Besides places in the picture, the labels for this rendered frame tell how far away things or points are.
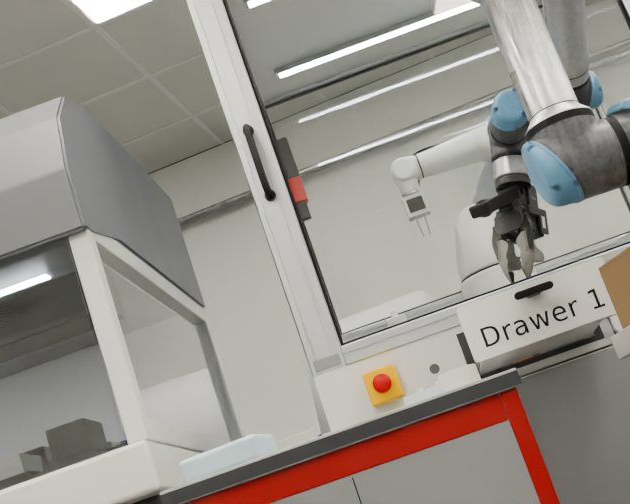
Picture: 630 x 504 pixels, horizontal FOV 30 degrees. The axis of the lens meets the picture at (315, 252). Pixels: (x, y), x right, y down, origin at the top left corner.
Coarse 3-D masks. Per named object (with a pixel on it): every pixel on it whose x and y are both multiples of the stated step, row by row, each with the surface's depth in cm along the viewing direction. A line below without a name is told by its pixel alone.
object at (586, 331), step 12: (588, 324) 229; (564, 336) 234; (576, 336) 241; (588, 336) 249; (528, 348) 234; (540, 348) 241; (552, 348) 248; (492, 360) 233; (504, 360) 240; (516, 360) 247; (480, 372) 248
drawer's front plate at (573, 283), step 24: (600, 264) 216; (552, 288) 216; (576, 288) 216; (600, 288) 215; (480, 312) 217; (504, 312) 216; (528, 312) 216; (576, 312) 215; (600, 312) 214; (480, 336) 216; (504, 336) 216; (528, 336) 215; (552, 336) 215; (480, 360) 215
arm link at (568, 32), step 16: (544, 0) 210; (560, 0) 208; (576, 0) 208; (544, 16) 214; (560, 16) 210; (576, 16) 211; (560, 32) 213; (576, 32) 213; (560, 48) 216; (576, 48) 216; (576, 64) 218; (576, 80) 221; (592, 80) 225; (576, 96) 224; (592, 96) 225
